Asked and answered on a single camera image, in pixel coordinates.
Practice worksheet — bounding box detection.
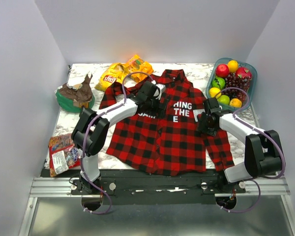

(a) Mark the orange snack bag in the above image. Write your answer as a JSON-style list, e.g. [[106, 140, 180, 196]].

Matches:
[[124, 55, 154, 83]]

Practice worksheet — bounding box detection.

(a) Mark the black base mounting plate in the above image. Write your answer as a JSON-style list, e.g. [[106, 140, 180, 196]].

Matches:
[[31, 170, 245, 210]]

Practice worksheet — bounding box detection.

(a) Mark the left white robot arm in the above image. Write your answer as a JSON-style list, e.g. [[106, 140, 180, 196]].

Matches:
[[71, 81, 166, 194]]

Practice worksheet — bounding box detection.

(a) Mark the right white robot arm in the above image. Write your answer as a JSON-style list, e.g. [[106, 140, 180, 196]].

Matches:
[[198, 98, 286, 193]]

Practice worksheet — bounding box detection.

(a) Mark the purple grape bunch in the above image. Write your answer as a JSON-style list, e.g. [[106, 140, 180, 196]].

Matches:
[[222, 73, 251, 103]]

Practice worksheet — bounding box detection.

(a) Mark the yellow lemon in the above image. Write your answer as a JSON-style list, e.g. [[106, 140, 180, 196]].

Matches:
[[209, 87, 222, 99]]

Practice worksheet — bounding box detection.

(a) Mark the teal plastic fruit container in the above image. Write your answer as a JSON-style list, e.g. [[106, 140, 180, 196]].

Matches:
[[206, 58, 258, 110]]

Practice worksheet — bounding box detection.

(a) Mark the red dragon fruit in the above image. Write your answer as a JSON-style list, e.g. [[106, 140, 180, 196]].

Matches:
[[235, 67, 252, 80]]

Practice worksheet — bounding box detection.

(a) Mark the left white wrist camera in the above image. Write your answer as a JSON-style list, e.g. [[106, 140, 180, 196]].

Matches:
[[153, 84, 166, 100]]

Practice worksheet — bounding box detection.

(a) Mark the green bowl with brown paper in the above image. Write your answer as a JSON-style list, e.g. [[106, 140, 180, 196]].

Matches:
[[55, 74, 95, 113]]

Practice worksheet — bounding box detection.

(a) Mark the yellow Lays chips bag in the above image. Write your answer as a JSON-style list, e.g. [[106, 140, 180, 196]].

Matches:
[[95, 63, 129, 91]]

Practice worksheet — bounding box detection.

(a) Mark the light green lime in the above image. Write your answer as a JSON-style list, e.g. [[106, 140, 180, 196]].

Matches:
[[217, 94, 230, 105]]

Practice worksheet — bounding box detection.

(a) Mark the orange fruit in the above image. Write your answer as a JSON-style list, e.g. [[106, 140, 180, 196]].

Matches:
[[227, 60, 239, 73], [229, 98, 242, 109]]

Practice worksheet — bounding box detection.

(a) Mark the purple cable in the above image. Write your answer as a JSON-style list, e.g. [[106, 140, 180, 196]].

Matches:
[[218, 87, 286, 179], [79, 71, 156, 187]]

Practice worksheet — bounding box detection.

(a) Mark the orange fruit top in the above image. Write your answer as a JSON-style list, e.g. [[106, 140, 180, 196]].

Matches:
[[227, 60, 239, 73]]

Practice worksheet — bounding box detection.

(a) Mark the red apple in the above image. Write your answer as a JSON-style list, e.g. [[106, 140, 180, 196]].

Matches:
[[215, 64, 230, 78]]

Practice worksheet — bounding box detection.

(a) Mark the red black plaid shirt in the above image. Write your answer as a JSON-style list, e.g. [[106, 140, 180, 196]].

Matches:
[[106, 69, 234, 176]]

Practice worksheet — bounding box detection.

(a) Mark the orange fruit bottom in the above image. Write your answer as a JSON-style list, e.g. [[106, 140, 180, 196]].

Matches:
[[229, 98, 242, 109]]

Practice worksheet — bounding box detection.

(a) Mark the red candy snack bag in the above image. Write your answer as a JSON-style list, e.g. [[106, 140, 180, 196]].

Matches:
[[48, 133, 80, 177]]

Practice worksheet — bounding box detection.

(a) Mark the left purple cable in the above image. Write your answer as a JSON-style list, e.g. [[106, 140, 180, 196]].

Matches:
[[79, 71, 156, 187]]

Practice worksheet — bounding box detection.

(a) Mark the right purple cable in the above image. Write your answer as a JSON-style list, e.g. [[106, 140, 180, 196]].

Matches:
[[218, 87, 286, 179]]

